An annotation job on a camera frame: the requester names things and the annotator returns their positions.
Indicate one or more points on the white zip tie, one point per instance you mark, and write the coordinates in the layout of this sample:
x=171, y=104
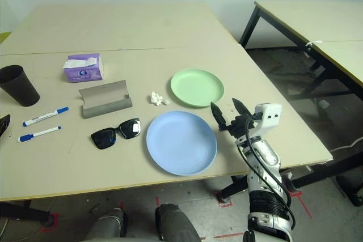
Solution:
x=313, y=42

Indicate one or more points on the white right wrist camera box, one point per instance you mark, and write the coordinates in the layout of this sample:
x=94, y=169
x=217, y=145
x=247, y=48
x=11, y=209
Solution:
x=268, y=118

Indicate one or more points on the black plastic cup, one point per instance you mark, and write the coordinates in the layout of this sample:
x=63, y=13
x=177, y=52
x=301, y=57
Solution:
x=17, y=86

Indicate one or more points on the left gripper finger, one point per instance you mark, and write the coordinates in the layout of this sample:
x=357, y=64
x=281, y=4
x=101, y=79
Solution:
x=4, y=125

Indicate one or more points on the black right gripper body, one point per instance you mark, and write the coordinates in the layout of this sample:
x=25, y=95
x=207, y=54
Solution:
x=239, y=127

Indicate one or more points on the purple tissue box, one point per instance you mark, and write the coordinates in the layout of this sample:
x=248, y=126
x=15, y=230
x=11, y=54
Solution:
x=83, y=73

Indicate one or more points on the blue plastic plate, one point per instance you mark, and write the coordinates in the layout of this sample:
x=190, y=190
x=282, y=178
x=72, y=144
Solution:
x=181, y=142

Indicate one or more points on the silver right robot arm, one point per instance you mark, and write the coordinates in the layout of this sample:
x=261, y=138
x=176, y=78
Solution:
x=262, y=174

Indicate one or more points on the green plastic plate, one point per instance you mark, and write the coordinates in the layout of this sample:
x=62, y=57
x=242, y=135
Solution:
x=197, y=87

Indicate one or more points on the grey robot right leg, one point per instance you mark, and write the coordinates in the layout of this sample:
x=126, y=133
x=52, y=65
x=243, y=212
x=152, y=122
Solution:
x=175, y=222

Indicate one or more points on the grey robot leg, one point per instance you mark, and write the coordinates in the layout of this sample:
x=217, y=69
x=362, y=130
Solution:
x=109, y=225
x=175, y=222

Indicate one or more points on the white tissue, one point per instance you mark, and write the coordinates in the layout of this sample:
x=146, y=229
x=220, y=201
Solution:
x=156, y=98

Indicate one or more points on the black sunglasses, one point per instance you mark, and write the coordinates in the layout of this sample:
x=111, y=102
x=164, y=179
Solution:
x=129, y=129

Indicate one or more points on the grey robot left leg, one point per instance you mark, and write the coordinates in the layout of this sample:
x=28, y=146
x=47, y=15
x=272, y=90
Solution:
x=109, y=225

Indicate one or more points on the white marker blue cap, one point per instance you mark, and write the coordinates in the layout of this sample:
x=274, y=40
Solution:
x=42, y=117
x=39, y=133

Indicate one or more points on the grey glasses case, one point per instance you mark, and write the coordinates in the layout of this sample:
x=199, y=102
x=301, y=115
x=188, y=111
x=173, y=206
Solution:
x=105, y=97

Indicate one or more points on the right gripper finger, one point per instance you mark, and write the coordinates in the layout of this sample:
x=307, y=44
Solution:
x=219, y=117
x=240, y=108

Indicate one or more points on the neighbouring beige table black frame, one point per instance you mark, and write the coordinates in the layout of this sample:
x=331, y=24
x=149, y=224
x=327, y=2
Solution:
x=312, y=18

